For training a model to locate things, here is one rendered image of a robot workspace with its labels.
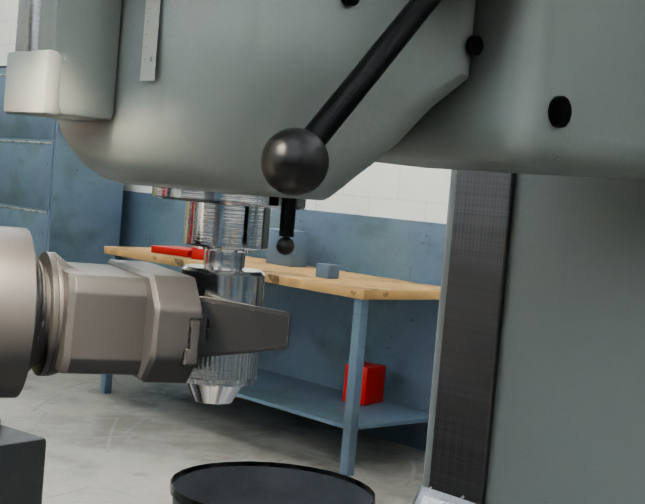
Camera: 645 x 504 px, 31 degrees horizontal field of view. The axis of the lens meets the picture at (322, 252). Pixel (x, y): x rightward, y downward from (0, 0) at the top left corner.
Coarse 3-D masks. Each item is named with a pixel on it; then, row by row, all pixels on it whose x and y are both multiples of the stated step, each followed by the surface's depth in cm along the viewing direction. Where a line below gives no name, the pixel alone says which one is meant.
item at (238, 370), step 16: (208, 288) 62; (256, 304) 63; (256, 352) 64; (208, 368) 62; (224, 368) 62; (240, 368) 63; (256, 368) 64; (208, 384) 62; (224, 384) 62; (240, 384) 63
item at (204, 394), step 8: (192, 384) 64; (192, 392) 64; (200, 392) 63; (208, 392) 63; (216, 392) 63; (224, 392) 63; (232, 392) 64; (200, 400) 64; (208, 400) 64; (216, 400) 64; (224, 400) 64; (232, 400) 64
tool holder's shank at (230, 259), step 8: (200, 248) 63; (208, 248) 63; (216, 248) 63; (208, 256) 64; (216, 256) 63; (224, 256) 63; (232, 256) 63; (240, 256) 64; (208, 264) 64; (216, 264) 63; (224, 264) 63; (232, 264) 63; (240, 264) 64
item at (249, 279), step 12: (192, 264) 65; (192, 276) 63; (204, 276) 62; (216, 276) 62; (228, 276) 62; (240, 276) 62; (252, 276) 63; (264, 276) 64; (216, 288) 62; (228, 288) 62; (240, 288) 62; (252, 288) 63
